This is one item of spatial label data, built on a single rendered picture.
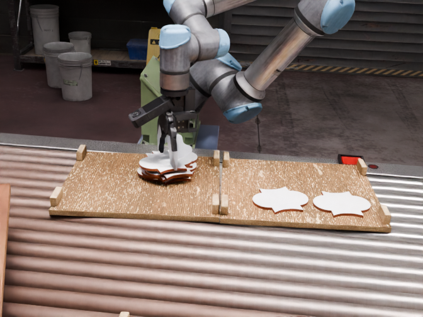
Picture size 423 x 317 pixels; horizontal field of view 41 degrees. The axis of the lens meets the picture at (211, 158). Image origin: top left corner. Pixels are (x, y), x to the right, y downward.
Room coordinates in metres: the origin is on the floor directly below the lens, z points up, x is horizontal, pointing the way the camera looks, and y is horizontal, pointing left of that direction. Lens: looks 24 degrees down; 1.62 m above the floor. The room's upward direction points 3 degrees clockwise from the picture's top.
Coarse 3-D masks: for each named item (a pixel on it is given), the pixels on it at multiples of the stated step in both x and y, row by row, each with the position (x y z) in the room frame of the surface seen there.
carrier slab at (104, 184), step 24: (72, 168) 1.39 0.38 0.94; (96, 168) 1.40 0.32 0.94; (120, 168) 1.40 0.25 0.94; (216, 168) 1.43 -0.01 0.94; (72, 192) 1.25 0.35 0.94; (96, 192) 1.26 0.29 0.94; (120, 192) 1.26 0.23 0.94; (144, 192) 1.27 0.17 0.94; (168, 192) 1.27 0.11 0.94; (192, 192) 1.28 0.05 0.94; (216, 192) 1.28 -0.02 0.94; (96, 216) 1.16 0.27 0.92; (120, 216) 1.16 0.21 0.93; (144, 216) 1.16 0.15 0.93; (168, 216) 1.16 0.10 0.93; (192, 216) 1.16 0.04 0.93; (216, 216) 1.16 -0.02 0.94
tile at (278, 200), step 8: (264, 192) 1.28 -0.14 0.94; (272, 192) 1.28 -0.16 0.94; (280, 192) 1.28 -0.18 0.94; (288, 192) 1.29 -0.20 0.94; (296, 192) 1.29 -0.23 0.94; (256, 200) 1.24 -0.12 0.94; (264, 200) 1.24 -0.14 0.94; (272, 200) 1.24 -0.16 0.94; (280, 200) 1.24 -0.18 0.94; (288, 200) 1.25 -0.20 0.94; (296, 200) 1.25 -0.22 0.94; (304, 200) 1.25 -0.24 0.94; (264, 208) 1.21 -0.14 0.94; (272, 208) 1.20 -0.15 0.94; (280, 208) 1.20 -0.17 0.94; (288, 208) 1.20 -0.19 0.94; (296, 208) 1.21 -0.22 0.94
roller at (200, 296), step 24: (48, 288) 0.91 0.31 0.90; (72, 288) 0.90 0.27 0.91; (96, 288) 0.90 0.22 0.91; (120, 288) 0.90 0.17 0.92; (144, 288) 0.90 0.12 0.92; (168, 288) 0.90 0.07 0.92; (192, 288) 0.91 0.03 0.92; (288, 312) 0.86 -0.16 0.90; (312, 312) 0.86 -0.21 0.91; (336, 312) 0.86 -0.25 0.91; (360, 312) 0.86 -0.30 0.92; (384, 312) 0.86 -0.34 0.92; (408, 312) 0.86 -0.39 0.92
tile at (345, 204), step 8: (328, 192) 1.30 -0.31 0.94; (344, 192) 1.30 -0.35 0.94; (320, 200) 1.25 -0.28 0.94; (328, 200) 1.25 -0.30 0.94; (336, 200) 1.26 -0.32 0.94; (344, 200) 1.26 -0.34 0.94; (352, 200) 1.26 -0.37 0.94; (360, 200) 1.26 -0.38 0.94; (320, 208) 1.21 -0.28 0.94; (328, 208) 1.21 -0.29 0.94; (336, 208) 1.21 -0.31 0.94; (344, 208) 1.22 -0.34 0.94; (352, 208) 1.22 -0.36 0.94; (360, 208) 1.22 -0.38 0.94; (368, 208) 1.22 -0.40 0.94; (336, 216) 1.19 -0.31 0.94; (360, 216) 1.19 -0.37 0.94
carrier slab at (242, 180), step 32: (256, 160) 1.50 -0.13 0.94; (224, 192) 1.29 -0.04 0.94; (256, 192) 1.29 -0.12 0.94; (320, 192) 1.31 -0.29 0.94; (352, 192) 1.32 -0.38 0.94; (256, 224) 1.16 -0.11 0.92; (288, 224) 1.15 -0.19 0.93; (320, 224) 1.15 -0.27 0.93; (352, 224) 1.16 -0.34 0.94; (384, 224) 1.16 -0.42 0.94
